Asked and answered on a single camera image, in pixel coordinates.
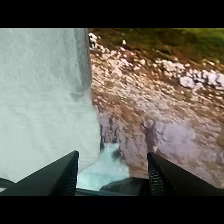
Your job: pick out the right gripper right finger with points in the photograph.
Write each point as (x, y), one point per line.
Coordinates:
(176, 180)

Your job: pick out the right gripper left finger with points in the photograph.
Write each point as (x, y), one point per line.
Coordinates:
(55, 178)

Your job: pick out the white garment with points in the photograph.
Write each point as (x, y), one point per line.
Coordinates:
(43, 100)

